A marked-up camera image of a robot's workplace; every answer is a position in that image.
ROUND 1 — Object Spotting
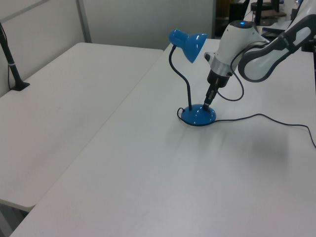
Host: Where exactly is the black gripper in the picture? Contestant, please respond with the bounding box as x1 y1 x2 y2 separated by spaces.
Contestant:
203 70 232 109

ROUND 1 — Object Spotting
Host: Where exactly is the blue gooseneck desk lamp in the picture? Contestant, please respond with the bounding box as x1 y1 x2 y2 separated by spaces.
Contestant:
168 28 217 127

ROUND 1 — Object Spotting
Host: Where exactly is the black stand with clamp foot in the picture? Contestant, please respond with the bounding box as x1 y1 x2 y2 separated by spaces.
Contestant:
229 0 248 23

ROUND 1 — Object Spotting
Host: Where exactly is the white paper sheet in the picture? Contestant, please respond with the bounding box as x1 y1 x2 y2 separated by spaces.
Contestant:
262 21 295 32

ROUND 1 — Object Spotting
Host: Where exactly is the thin black upright pole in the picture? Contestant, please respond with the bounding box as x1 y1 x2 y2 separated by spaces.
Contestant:
255 0 264 25

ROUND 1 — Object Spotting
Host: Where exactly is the brown flat board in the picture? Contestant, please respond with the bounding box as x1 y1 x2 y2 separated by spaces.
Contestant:
260 9 287 19

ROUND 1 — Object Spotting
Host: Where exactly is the black pole with table clamp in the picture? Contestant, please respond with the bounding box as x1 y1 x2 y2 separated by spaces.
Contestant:
300 34 316 52

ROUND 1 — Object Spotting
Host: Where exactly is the dark bag-like object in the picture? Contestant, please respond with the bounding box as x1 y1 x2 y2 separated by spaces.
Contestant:
290 7 301 21

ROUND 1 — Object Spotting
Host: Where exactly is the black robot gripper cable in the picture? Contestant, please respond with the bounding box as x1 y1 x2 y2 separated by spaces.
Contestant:
217 40 272 101

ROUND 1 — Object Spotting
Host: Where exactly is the thin black lamp power cable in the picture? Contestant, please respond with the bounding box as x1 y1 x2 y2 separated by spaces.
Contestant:
176 107 316 150

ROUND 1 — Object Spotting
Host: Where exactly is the black camera stand pole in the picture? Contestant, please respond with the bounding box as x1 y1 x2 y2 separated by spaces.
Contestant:
0 21 31 91

